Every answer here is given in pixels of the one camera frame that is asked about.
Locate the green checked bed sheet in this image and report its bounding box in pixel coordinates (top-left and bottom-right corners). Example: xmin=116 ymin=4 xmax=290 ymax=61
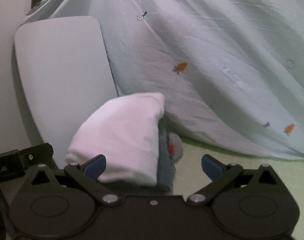
xmin=171 ymin=134 xmax=304 ymax=240

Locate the light blue carrot-print quilt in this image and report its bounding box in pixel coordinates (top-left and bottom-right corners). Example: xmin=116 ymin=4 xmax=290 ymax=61
xmin=25 ymin=0 xmax=304 ymax=159

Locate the white garment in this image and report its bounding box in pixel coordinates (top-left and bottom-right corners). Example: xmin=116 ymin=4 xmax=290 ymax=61
xmin=66 ymin=93 xmax=165 ymax=186

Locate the white padded headboard panel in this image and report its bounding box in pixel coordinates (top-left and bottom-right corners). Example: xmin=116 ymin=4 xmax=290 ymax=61
xmin=14 ymin=16 xmax=117 ymax=168

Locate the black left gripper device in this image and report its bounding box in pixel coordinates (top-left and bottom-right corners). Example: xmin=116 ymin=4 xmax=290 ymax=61
xmin=0 ymin=142 xmax=58 ymax=240

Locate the grey crumpled garment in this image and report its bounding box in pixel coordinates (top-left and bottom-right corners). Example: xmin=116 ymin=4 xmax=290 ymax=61
xmin=139 ymin=119 xmax=183 ymax=195

